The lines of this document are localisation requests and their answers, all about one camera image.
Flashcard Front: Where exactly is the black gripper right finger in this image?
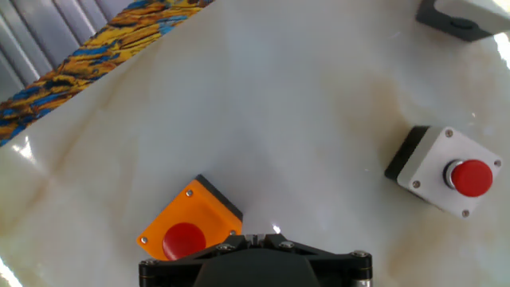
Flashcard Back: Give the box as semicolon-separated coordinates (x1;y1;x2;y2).
265;233;374;287

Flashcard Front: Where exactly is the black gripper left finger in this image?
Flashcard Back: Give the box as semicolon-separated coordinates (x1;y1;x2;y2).
138;234;250;287

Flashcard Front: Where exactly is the orange box red mushroom button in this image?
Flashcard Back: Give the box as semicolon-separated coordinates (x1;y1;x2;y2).
136;174;244;262

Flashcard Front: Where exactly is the white box raised red button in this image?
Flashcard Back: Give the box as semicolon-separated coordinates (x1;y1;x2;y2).
383;125;504;219

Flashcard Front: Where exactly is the grey box red button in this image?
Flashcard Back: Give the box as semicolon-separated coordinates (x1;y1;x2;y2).
415;0;510;43

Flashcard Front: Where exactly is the marble pattern mat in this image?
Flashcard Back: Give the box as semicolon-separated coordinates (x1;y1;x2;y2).
0;0;510;287

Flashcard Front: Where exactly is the blue starry painting cloth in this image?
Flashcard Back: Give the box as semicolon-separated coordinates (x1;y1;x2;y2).
0;0;216;147

